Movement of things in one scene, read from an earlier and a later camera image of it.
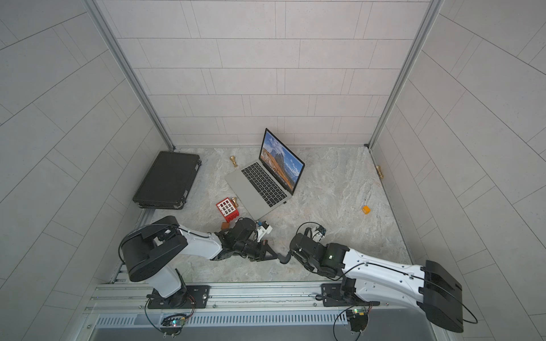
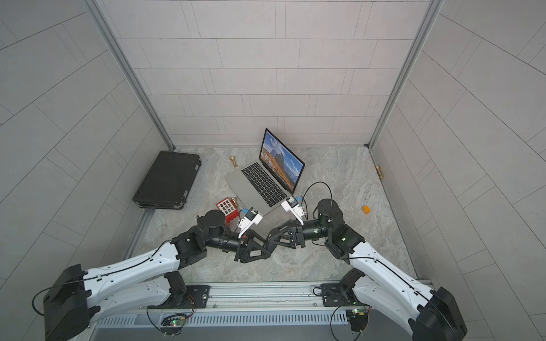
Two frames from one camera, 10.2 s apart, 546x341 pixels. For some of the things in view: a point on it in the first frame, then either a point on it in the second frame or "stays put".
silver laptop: x=270 y=182 stays put
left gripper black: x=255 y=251 stays put
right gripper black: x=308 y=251 to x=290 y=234
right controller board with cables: x=358 y=318 stays put
